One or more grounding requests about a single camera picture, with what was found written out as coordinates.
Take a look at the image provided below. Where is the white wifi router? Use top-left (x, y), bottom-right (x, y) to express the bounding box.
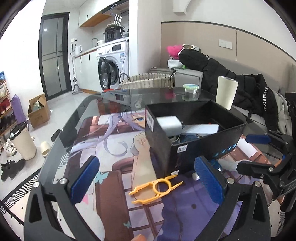
top-left (107, 15), bottom-right (122, 27)

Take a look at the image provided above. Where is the black framed glass door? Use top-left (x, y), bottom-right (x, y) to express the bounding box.
top-left (38, 12), bottom-right (72, 100)

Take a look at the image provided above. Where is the purple rolled mat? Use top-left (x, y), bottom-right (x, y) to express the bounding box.
top-left (11, 94), bottom-right (26, 123)

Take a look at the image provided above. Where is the black cardboard box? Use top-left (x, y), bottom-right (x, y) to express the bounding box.
top-left (145, 100), bottom-right (246, 178)

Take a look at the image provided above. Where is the black shoe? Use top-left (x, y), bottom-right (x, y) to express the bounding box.
top-left (1, 159), bottom-right (26, 182)

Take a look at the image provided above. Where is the white power adapter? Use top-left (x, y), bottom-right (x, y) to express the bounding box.
top-left (156, 116), bottom-right (182, 137)

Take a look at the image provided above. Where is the yellow plastic tweezer tool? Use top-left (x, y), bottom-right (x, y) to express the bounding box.
top-left (128, 174), bottom-right (183, 205)

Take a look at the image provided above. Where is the brown cardboard box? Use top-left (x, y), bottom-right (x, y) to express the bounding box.
top-left (28, 93), bottom-right (51, 128)

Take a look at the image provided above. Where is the white flat device in box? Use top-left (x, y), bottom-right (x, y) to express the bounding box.
top-left (181, 124), bottom-right (219, 137)

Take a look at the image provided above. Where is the white electric kettle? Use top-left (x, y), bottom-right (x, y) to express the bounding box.
top-left (74, 45), bottom-right (82, 56)

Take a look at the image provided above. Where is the cream slipper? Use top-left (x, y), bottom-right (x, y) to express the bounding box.
top-left (40, 142), bottom-right (51, 158)

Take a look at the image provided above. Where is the black puffer jacket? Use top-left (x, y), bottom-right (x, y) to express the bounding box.
top-left (179, 49), bottom-right (278, 131)

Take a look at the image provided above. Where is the white washing machine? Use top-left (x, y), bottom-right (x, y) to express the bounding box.
top-left (95, 39), bottom-right (130, 92)

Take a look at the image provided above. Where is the white sneaker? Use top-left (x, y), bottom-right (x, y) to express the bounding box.
top-left (4, 138), bottom-right (17, 156)

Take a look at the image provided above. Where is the black rice cooker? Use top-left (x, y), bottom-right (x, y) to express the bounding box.
top-left (103, 26), bottom-right (125, 43)

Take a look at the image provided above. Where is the white wicker basket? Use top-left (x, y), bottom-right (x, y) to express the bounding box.
top-left (120, 73), bottom-right (174, 89)

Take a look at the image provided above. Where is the cream trash bin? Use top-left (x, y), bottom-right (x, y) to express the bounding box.
top-left (10, 121), bottom-right (37, 161)

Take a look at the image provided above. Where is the wooden shoe rack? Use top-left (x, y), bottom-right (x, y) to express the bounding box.
top-left (0, 79), bottom-right (16, 137)

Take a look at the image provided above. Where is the small white green box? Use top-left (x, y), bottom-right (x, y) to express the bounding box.
top-left (183, 84), bottom-right (200, 94)

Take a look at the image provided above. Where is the anime print desk mat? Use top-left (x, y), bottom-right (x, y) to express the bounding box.
top-left (57, 108), bottom-right (278, 241)

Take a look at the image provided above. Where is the pink plush hat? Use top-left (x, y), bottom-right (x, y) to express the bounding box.
top-left (166, 45), bottom-right (183, 60)

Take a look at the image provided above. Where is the white wall switch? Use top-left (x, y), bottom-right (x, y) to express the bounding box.
top-left (218, 39), bottom-right (232, 50)

